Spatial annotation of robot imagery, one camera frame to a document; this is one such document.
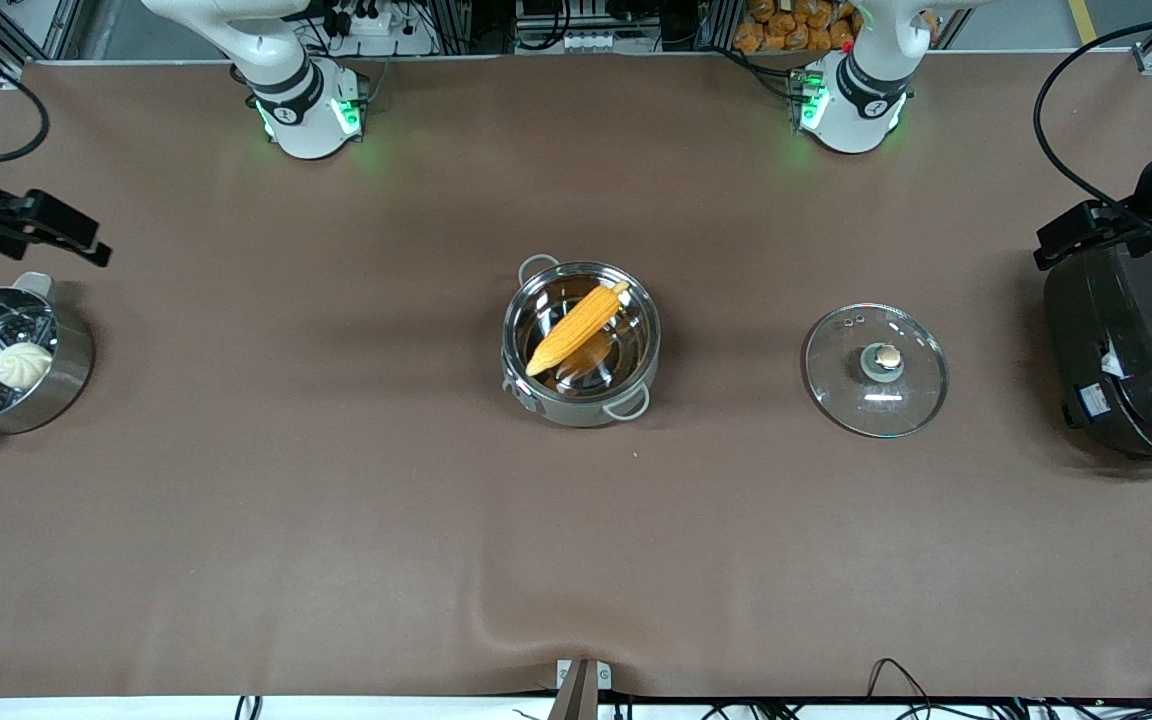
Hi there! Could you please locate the black rice cooker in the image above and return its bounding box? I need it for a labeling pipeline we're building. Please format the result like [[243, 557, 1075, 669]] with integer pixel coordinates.
[[1043, 240, 1152, 471]]

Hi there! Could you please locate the yellow corn cob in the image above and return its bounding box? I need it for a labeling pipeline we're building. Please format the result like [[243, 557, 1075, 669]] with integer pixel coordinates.
[[524, 281, 631, 378]]

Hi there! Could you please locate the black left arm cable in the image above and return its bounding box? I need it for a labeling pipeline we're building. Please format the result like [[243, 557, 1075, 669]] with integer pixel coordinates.
[[1033, 8, 1152, 217]]

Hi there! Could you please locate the brown table mat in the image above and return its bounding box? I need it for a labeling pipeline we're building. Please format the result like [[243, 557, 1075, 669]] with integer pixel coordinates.
[[0, 55, 1152, 699]]

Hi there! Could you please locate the stainless steel pot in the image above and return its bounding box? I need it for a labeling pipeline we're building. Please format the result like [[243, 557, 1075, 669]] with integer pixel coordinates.
[[500, 255, 663, 429]]

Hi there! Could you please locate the black looped cable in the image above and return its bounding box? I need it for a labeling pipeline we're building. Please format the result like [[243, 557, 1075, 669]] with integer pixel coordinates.
[[866, 657, 937, 703]]

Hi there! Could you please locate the glass pot lid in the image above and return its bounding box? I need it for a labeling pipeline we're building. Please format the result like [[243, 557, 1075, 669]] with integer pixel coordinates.
[[803, 303, 950, 439]]

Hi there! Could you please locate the orange snack pile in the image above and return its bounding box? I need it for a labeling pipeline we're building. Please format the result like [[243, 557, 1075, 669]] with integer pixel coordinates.
[[733, 0, 862, 54]]

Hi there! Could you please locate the white power strip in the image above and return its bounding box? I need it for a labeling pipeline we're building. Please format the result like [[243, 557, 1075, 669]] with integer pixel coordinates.
[[321, 0, 437, 57]]

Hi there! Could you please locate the white steamed bun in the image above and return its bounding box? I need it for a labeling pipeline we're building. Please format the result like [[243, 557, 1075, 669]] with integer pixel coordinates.
[[0, 343, 55, 391]]

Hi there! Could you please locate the steel steamer pot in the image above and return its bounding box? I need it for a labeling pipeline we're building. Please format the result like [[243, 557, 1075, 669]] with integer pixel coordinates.
[[0, 272, 95, 451]]

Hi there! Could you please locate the metal clamp bracket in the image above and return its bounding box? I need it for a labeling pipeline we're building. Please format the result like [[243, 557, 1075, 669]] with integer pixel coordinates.
[[556, 658, 613, 693]]

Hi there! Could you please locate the brown angled bar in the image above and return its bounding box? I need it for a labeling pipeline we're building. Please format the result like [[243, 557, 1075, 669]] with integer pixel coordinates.
[[548, 660, 599, 720]]

